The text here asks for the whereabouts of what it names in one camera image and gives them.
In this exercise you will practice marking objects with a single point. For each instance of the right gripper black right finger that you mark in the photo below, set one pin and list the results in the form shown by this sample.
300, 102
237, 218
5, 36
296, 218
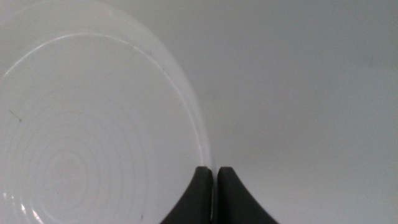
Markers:
231, 202

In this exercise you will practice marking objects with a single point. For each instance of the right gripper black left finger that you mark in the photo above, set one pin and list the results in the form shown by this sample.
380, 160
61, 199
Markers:
197, 199

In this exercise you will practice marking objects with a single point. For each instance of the white shallow bowl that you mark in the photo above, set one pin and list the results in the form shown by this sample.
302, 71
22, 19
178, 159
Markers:
93, 124

